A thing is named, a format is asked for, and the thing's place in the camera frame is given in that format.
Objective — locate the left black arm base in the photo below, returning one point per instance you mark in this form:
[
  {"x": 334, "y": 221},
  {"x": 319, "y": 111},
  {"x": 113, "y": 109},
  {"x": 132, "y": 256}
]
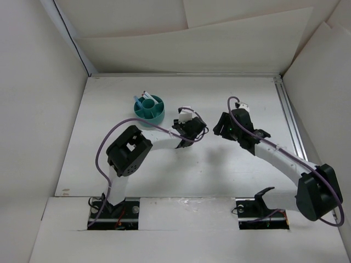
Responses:
[{"x": 121, "y": 217}]

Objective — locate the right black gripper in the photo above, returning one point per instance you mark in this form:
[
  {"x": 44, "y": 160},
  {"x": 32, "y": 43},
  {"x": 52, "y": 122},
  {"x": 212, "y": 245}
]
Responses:
[{"x": 225, "y": 120}]

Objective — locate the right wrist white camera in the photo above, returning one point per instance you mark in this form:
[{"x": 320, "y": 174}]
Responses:
[{"x": 242, "y": 105}]

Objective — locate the aluminium rail right side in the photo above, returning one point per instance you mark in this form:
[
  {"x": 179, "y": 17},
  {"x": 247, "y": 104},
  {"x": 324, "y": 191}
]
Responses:
[{"x": 296, "y": 138}]

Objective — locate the blue translucent eraser case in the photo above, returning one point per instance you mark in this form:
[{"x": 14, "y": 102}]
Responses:
[{"x": 137, "y": 101}]

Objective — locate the wrist white camera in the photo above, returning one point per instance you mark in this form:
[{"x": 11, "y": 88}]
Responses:
[
  {"x": 242, "y": 105},
  {"x": 185, "y": 114}
]

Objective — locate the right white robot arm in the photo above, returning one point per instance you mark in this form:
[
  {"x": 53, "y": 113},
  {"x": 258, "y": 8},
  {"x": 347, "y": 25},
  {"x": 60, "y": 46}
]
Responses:
[{"x": 316, "y": 192}]

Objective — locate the blue capped white marker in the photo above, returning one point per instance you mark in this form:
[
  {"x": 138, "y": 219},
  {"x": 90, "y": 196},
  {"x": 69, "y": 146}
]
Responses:
[{"x": 151, "y": 97}]

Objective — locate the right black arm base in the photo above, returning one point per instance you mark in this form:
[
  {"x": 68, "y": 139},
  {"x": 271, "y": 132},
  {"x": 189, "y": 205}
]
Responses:
[{"x": 253, "y": 213}]

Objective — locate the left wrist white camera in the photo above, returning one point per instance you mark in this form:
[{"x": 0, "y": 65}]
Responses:
[{"x": 185, "y": 114}]

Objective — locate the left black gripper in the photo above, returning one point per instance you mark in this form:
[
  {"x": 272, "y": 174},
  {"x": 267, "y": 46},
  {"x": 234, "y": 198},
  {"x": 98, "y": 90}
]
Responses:
[{"x": 176, "y": 123}]

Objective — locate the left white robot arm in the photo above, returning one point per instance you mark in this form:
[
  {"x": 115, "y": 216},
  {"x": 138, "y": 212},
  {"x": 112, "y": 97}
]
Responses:
[{"x": 126, "y": 154}]

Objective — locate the teal round organizer container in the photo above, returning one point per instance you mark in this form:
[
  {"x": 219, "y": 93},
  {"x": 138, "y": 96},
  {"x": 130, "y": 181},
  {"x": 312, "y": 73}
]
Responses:
[{"x": 152, "y": 113}]

